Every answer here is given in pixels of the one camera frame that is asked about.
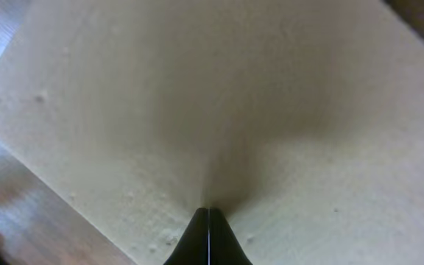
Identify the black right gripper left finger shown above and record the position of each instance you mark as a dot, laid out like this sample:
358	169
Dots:
192	248

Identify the brown cardboard box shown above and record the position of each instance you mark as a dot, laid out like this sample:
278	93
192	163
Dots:
302	120

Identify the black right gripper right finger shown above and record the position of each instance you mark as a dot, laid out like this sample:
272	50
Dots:
224	248

